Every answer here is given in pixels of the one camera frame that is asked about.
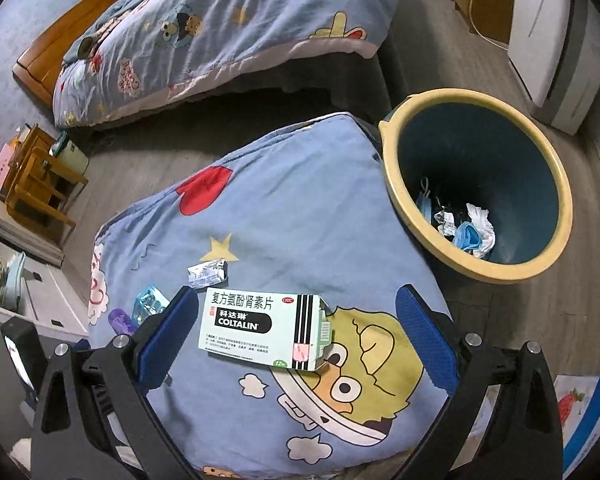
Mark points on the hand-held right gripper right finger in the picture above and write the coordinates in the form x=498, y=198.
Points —
x=425, y=340

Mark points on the white and green container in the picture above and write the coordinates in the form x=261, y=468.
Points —
x=72, y=152

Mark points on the blue cartoon print duvet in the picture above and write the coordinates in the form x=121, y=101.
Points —
x=230, y=20

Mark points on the white crumpled tissue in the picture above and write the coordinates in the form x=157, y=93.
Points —
x=482, y=225

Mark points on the wooden bed headboard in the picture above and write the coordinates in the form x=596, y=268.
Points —
x=70, y=30

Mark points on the silver foil blister pack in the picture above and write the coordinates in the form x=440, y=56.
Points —
x=207, y=274

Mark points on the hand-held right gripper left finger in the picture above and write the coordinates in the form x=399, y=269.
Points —
x=172, y=340

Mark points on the strawberry print paper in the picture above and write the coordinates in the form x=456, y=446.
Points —
x=585, y=410

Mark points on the teal bin with yellow rim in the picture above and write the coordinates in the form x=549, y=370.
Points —
x=480, y=150

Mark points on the blue face mask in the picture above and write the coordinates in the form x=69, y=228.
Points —
x=425, y=202
x=465, y=237

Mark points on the purple bottle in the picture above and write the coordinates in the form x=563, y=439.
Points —
x=122, y=321

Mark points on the white air purifier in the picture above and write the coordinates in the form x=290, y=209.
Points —
x=545, y=35

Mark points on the turquoise object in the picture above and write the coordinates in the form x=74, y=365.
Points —
x=15, y=280

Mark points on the dark grey bed base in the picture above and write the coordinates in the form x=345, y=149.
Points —
x=300, y=77

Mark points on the green and white medicine box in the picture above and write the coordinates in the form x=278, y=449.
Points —
x=250, y=325

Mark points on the wooden cabinet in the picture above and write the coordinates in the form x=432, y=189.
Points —
x=485, y=10

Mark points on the clear blue plastic package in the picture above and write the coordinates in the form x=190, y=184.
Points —
x=147, y=302

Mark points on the clear plastic wrapper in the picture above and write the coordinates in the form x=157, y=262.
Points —
x=446, y=222

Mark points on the wooden nightstand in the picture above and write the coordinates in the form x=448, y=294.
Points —
x=35, y=185

